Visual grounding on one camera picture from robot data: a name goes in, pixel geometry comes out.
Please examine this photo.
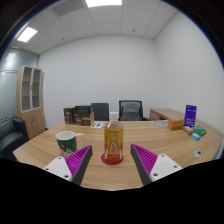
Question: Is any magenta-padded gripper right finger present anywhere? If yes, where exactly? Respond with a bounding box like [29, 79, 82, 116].
[129, 143, 184, 187]

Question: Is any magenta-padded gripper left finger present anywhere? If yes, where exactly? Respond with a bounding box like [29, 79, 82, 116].
[43, 144, 95, 187]

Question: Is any yellow-labelled drink bottle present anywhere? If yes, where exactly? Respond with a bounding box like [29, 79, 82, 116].
[103, 111, 125, 163]

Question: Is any green and white mug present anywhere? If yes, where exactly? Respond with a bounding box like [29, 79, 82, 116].
[55, 130, 86, 158]

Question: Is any flat round red coaster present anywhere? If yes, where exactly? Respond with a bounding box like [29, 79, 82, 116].
[100, 152, 125, 166]

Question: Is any flat round white disc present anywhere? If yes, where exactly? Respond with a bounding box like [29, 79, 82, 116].
[153, 119, 169, 128]

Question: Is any brown cardboard box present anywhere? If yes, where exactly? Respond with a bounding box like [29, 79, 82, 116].
[73, 112, 95, 127]

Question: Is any white and green booklet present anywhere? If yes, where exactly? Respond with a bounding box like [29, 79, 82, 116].
[89, 121, 109, 129]

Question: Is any orange-brown box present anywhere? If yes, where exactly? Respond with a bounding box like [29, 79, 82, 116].
[167, 118, 185, 131]

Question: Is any small dark brown box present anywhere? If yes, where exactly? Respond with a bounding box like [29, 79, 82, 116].
[63, 107, 76, 126]

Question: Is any wide dark brown box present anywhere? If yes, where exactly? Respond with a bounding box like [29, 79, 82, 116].
[73, 105, 92, 117]

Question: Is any small tan box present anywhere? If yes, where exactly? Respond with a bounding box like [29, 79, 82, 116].
[181, 125, 195, 135]

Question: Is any black mesh office chair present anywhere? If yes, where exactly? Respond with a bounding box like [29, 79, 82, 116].
[118, 99, 149, 122]

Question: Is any small light blue box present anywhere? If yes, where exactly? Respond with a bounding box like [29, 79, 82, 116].
[190, 132, 202, 141]

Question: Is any flat green box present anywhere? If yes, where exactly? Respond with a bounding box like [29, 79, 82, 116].
[191, 124, 208, 137]

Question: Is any wooden shelf cabinet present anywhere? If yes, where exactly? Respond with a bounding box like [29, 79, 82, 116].
[15, 64, 46, 139]

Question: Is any upright purple box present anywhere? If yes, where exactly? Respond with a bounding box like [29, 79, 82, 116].
[183, 104, 198, 128]

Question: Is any black leather sofa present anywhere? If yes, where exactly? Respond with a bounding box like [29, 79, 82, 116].
[0, 117, 30, 161]

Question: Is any rectangular ceiling light panel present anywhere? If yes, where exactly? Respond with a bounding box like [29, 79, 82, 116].
[84, 0, 123, 8]
[16, 26, 39, 43]

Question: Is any grey ceiling air vent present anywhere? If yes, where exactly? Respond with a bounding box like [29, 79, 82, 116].
[51, 0, 86, 17]

